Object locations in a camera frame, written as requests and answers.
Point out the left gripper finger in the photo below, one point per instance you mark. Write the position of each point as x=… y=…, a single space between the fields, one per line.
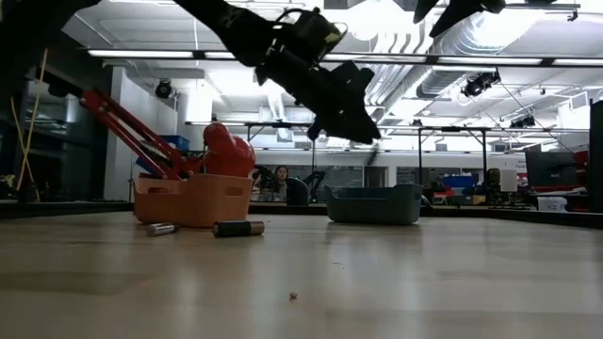
x=351 y=120
x=316 y=129

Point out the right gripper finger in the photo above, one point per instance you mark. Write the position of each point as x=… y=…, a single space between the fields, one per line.
x=423 y=7
x=459 y=11

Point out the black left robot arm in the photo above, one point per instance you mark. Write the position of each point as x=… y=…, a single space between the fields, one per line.
x=235 y=28

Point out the person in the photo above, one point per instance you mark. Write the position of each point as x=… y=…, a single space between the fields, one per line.
x=281 y=181

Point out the black office chair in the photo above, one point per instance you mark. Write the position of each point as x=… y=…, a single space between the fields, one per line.
x=297 y=192

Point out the black overhead light bar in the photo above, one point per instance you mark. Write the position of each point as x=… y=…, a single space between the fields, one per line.
x=377 y=58

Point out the black ceiling spotlight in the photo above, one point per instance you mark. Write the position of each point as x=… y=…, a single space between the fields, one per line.
x=163 y=89
x=480 y=84
x=523 y=122

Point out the blue plastic bin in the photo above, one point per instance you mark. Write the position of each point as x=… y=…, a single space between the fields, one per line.
x=372 y=205

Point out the red desk lamp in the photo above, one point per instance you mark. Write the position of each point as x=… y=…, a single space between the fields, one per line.
x=228 y=153

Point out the blue storage crate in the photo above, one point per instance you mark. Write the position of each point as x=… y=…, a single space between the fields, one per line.
x=460 y=182
x=175 y=142

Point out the black copper battery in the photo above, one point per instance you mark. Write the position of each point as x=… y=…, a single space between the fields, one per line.
x=235 y=229

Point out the orange plastic bin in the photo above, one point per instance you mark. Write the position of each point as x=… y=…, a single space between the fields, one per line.
x=198 y=202

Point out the small crumb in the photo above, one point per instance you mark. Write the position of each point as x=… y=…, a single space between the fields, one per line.
x=293 y=295

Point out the white sign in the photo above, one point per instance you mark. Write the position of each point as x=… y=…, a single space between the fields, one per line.
x=509 y=180

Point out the black monitor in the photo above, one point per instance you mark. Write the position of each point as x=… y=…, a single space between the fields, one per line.
x=551 y=168

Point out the black panel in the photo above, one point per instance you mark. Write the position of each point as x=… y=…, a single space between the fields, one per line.
x=596 y=155

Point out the silver black battery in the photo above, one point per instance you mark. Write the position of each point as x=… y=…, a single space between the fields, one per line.
x=162 y=229

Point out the silver ventilation duct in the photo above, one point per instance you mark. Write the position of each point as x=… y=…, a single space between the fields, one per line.
x=447 y=70

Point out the black background frame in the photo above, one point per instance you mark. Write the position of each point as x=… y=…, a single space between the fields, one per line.
x=419 y=155

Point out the black aluminium frame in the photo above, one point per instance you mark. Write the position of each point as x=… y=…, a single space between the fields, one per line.
x=518 y=217

